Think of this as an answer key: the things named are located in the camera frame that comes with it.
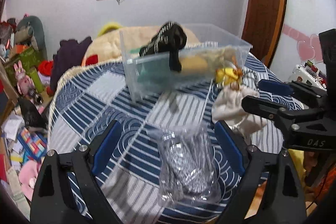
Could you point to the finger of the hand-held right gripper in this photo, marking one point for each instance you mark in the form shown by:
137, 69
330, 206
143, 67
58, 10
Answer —
262, 106
274, 87

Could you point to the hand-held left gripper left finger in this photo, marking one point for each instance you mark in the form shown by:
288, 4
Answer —
105, 146

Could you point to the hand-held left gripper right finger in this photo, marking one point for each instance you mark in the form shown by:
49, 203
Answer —
231, 148

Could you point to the white cloth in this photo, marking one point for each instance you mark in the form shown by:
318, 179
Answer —
233, 106

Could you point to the clear bag of grey socks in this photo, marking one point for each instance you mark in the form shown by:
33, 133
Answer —
187, 161

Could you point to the clear plastic storage box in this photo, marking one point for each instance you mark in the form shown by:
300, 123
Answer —
183, 66

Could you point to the black patterned sock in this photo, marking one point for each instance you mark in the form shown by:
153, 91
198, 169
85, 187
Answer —
168, 43

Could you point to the beige soft item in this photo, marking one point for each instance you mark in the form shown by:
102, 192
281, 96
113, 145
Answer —
194, 65

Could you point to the teal soft item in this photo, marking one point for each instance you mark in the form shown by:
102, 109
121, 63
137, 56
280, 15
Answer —
145, 74

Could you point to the blue patterned quilt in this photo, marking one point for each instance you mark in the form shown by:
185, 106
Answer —
136, 119

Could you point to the colourful toy box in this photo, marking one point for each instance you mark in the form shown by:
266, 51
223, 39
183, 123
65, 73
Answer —
30, 142

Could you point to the black bag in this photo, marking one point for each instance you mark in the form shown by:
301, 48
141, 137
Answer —
31, 113

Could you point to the brown wooden door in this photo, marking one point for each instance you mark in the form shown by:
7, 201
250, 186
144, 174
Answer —
265, 6

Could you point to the pink plush toy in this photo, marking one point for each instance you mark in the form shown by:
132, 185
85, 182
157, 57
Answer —
27, 178

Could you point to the purple cloth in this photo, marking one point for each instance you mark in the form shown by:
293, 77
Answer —
68, 56

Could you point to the red cloth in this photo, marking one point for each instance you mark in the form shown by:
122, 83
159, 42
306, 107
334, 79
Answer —
46, 66

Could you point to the beige plush pillow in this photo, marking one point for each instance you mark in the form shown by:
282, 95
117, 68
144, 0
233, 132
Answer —
110, 43

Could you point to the pink bunny toy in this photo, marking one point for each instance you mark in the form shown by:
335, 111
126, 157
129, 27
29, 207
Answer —
24, 79

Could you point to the green cardboard box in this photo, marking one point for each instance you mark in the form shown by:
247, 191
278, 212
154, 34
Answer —
27, 66

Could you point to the yellow green plush toy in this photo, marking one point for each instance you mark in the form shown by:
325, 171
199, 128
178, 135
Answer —
109, 27

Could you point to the grey plush toy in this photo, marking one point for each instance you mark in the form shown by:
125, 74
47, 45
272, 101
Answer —
29, 29

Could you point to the pink heart wall sticker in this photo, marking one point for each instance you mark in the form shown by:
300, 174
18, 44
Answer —
307, 45

